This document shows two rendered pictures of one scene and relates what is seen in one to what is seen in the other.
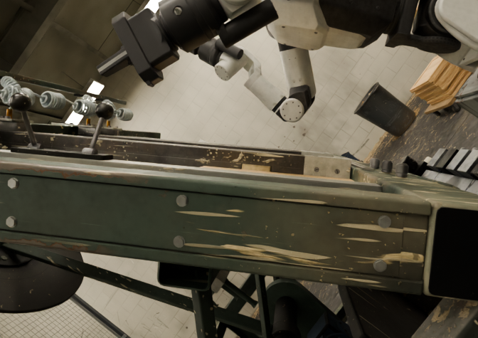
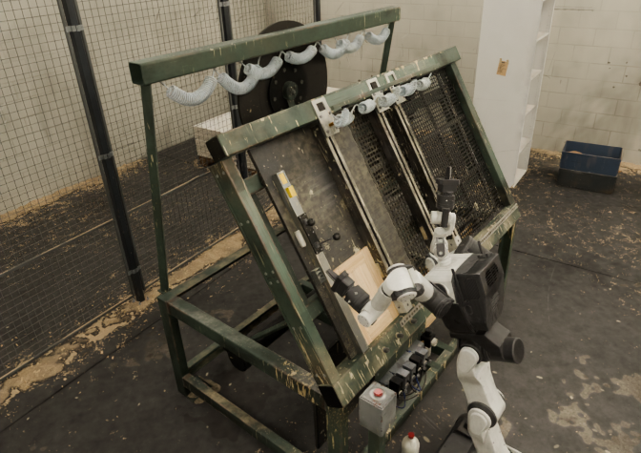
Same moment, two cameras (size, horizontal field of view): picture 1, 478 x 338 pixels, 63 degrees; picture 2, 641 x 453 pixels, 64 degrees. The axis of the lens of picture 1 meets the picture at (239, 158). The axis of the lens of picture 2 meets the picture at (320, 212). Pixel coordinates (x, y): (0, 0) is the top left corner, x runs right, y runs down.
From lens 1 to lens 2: 2.08 m
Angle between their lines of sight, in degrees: 46
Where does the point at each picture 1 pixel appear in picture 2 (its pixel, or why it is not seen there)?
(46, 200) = (279, 291)
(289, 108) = (429, 263)
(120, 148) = (350, 200)
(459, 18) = (463, 359)
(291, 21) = not seen: hidden behind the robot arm
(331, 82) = not seen: outside the picture
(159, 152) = (360, 221)
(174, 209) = (298, 326)
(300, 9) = not seen: hidden behind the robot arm
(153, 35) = (342, 291)
